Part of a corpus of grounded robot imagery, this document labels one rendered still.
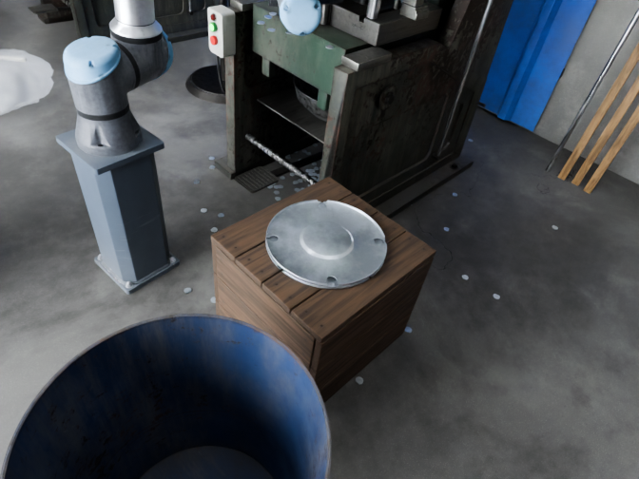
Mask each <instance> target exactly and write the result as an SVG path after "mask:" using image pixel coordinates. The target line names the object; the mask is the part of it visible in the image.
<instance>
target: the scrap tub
mask: <svg viewBox="0 0 639 479"><path fill-rule="evenodd" d="M331 448H332V447H331V432H330V426H329V419H328V415H327V411H326V408H325V405H324V402H323V399H322V397H321V394H320V390H319V388H318V386H317V384H316V382H315V380H314V379H313V377H312V375H311V374H310V373H309V371H308V370H307V369H306V367H305V366H304V365H303V363H302V362H301V361H300V359H299V358H298V357H297V356H296V355H295V354H294V353H293V352H292V351H291V350H290V349H289V348H288V347H287V346H285V345H284V344H283V343H282V342H281V341H279V340H278V339H276V338H275V337H274V336H272V335H270V334H269V333H267V332H266V331H264V330H262V329H260V328H258V327H256V326H254V325H252V324H249V323H246V322H244V321H241V320H238V319H235V318H232V317H227V316H218V315H211V314H177V315H169V316H159V317H154V318H151V319H148V320H144V321H140V322H138V323H135V324H132V325H129V326H126V327H125V328H123V329H120V330H118V331H116V332H114V333H112V334H110V335H107V336H105V337H103V338H101V339H100V340H98V341H96V342H95V343H93V344H92V345H90V346H88V347H87V348H86V349H84V350H83V351H82V352H80V353H79V354H77V355H76V356H75V357H73V358H72V359H71V360H70V361H69V362H68V363H67V364H66V365H65V366H64V367H63V368H61V369H60V370H59V371H58V372H57V373H56V374H55V375H54V376H53V377H52V378H51V379H50V381H49V382H48V383H47V384H46V385H45V386H44V387H43V389H42V390H41V391H40V392H39V393H38V394H37V395H36V397H35V398H34V399H33V401H32V402H31V404H30V405H29V407H28V409H27V410H26V412H25V413H24V415H23V417H22V419H21V421H20V422H19V424H18V426H17V428H16V430H15V432H14V434H13V437H12V438H11V440H10V444H9V447H8V450H7V453H6V456H5V459H4V462H3V466H2V470H1V474H0V479H329V472H330V466H331Z"/></svg>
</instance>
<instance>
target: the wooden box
mask: <svg viewBox="0 0 639 479"><path fill-rule="evenodd" d="M311 200H318V201H320V202H324V201H338V202H342V203H346V204H349V205H351V206H354V207H356V208H357V209H359V210H361V211H362V212H364V213H365V214H367V215H368V216H370V217H371V218H372V219H373V220H374V221H375V222H376V223H377V224H378V225H379V227H380V228H381V230H382V231H383V233H384V236H385V242H386V243H387V254H386V257H385V260H384V262H383V264H382V266H381V268H380V269H379V271H378V272H377V273H376V274H375V275H374V276H373V277H369V279H368V280H366V281H365V282H363V283H361V284H359V285H356V286H353V287H348V288H342V289H323V288H317V287H313V286H309V285H306V284H303V283H300V282H298V281H296V280H294V279H292V278H290V277H289V276H287V275H286V274H285V273H284V272H283V269H282V268H281V269H279V268H278V267H277V266H276V265H275V263H274V262H273V261H272V259H271V258H270V257H269V255H268V252H267V249H266V244H265V238H266V231H267V227H268V225H269V223H270V221H271V220H272V219H273V218H274V217H275V216H276V214H278V213H279V212H280V211H281V210H282V209H283V208H285V207H287V206H289V205H291V204H294V203H297V202H300V201H311ZM211 242H212V258H213V271H214V287H215V301H216V315H218V316H227V317H232V318H235V319H238V320H241V321H244V322H246V323H249V324H252V325H254V326H256V327H258V328H260V329H262V330H264V331H266V332H267V333H269V334H270V335H272V336H274V337H275V338H276V339H278V340H279V341H281V342H282V343H283V344H284V345H285V346H287V347H288V348H289V349H290V350H291V351H292V352H293V353H294V354H295V355H296V356H297V357H298V358H299V359H300V361H301V362H302V363H303V365H304V366H305V367H306V369H307V370H308V371H309V373H310V374H311V375H312V377H313V379H314V380H315V382H316V384H317V386H318V388H319V391H320V394H321V397H322V399H323V402H324V403H325V402H326V401H327V400H328V399H329V398H330V397H332V396H333V395H334V394H335V393H336V392H337V391H338V390H340V389H341V388H342V387H343V386H344V385H345V384H346V383H348V382H349V381H350V380H351V379H352V378H353V377H354V376H355V375H357V374H358V373H359V372H360V371H361V370H362V369H364V368H365V367H366V366H367V365H368V364H369V363H370V362H371V361H373V360H374V359H375V358H376V357H377V356H378V355H379V354H381V353H382V352H383V351H384V350H385V349H386V348H387V347H389V346H390V345H391V344H392V343H393V342H394V341H395V340H397V339H398V338H399V337H400V336H401V335H402V334H403V333H404V330H405V328H406V325H407V323H408V320H409V318H410V315H411V313H412V311H413V309H414V307H415V304H416V300H417V298H418V295H419V293H420V290H421V288H422V285H423V283H424V280H425V278H426V276H427V274H428V272H429V269H430V267H431V264H432V262H433V259H434V258H433V256H434V255H435V253H436V250H435V249H433V248H432V247H430V246H429V245H428V244H426V243H425V242H423V241H422V240H420V239H418V238H417V237H416V236H414V235H413V234H411V233H410V232H408V231H407V232H406V230H405V229H404V228H403V227H401V226H400V225H398V224H397V223H395V222H394V221H392V220H391V219H389V218H388V217H386V216H385V215H383V214H382V213H381V212H378V210H377V209H376V208H374V207H373V206H371V205H370V204H369V203H367V202H366V201H364V200H362V199H361V198H359V197H358V196H357V195H355V194H352V192H351V191H349V190H348V189H346V188H345V187H344V186H342V185H341V184H339V183H338V182H336V181H334V180H333V179H332V178H330V177H327V178H325V179H323V180H321V181H319V182H316V183H314V184H312V185H310V186H308V187H306V188H304V189H302V190H301V191H299V192H297V193H295V194H293V195H291V196H289V197H287V198H285V199H283V200H281V201H278V202H276V203H274V204H272V205H270V206H268V207H266V208H264V209H262V210H261V211H259V212H257V213H255V214H253V215H251V216H249V217H247V218H245V219H243V220H240V221H238V222H236V223H234V224H232V225H230V226H228V227H226V228H224V229H223V230H221V231H219V232H217V233H215V234H213V235H211Z"/></svg>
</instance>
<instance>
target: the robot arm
mask: <svg viewBox="0 0 639 479"><path fill-rule="evenodd" d="M342 1H343V0H268V5H269V6H273V7H279V9H280V18H281V21H282V23H283V24H284V26H285V27H286V28H287V29H288V30H289V31H290V32H291V33H293V34H296V35H299V36H303V35H307V34H310V33H311V32H313V31H314V30H315V29H316V28H317V27H318V25H319V24H320V19H321V5H327V4H337V3H342ZM113 2H114V10H115V17H114V18H113V19H112V20H111V21H110V23H109V29H110V37H111V39H110V38H107V37H103V36H91V37H90V38H87V37H85V38H81V39H78V40H76V41H74V42H72V43H71V44H69V45H68V46H67V47H66V49H65V51H64V54H63V59H64V64H65V73H66V75H67V77H68V82H69V86H70V90H71V93H72V97H73V101H74V104H75V107H76V111H77V122H76V129H75V138H76V142H77V144H78V147H79V148H80V149H81V150H82V151H84V152H86V153H87V154H90V155H93V156H100V157H112V156H118V155H123V154H126V153H128V152H130V151H132V150H134V149H135V148H137V147H138V146H139V145H140V144H141V142H142V140H143V136H142V130H141V128H140V126H139V124H138V123H137V121H136V119H135V117H134V116H133V114H132V112H131V110H130V108H129V103H128V98H127V94H128V92H130V91H131V90H133V89H135V88H137V87H139V86H142V85H144V84H146V83H148V82H150V81H152V80H155V79H157V78H159V77H161V76H162V75H163V74H164V73H166V72H167V71H168V70H169V68H170V67H171V65H172V61H173V48H172V45H171V42H170V41H169V42H168V40H167V38H168V36H167V35H166V34H165V32H164V31H163V28H162V26H161V25H160V24H159V23H158V22H157V21H156V20H155V12H154V0H113Z"/></svg>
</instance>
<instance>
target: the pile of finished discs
mask: <svg viewBox="0 0 639 479"><path fill-rule="evenodd" d="M265 244H266V249H267V252H268V255H269V257H270V258H271V259H272V261H273V262H274V263H275V265H276V266H277V267H278V268H279V269H281V268H282V269H283V272H284V273H285V274H286V275H287V276H289V277H290V278H292V279H294V280H296V281H298V282H300V283H303V284H306V285H309V286H313V287H317V288H323V289H342V288H348V287H353V286H356V285H359V284H361V283H363V282H365V281H366V280H368V279H369V277H373V276H374V275H375V274H376V273H377V272H378V271H379V269H380V268H381V266H382V264H383V262H384V260H385V257H386V254H387V243H386V242H385V236H384V233H383V231H382V230H381V228H380V227H379V225H378V224H377V223H376V222H375V221H374V220H373V219H372V218H371V217H370V216H368V215H367V214H365V213H364V212H362V211H361V210H359V209H357V208H356V207H354V206H351V205H349V204H346V203H342V202H338V201H324V202H320V201H318V200H311V201H300V202H297V203H294V204H291V205H289V206H287V207H285V208H283V209H282V210H281V211H280V212H279V213H278V214H276V216H275V217H274V218H273V219H272V220H271V221H270V223H269V225H268V227H267V231H266V238H265Z"/></svg>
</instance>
